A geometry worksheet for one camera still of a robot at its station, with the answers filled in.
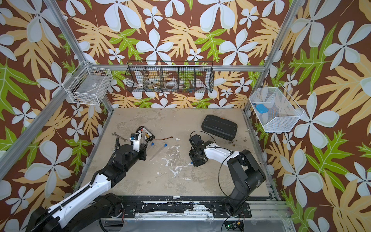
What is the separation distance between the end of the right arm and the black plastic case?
0.26 meters

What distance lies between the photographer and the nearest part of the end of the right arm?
2.21 feet

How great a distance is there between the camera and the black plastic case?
3.31 ft
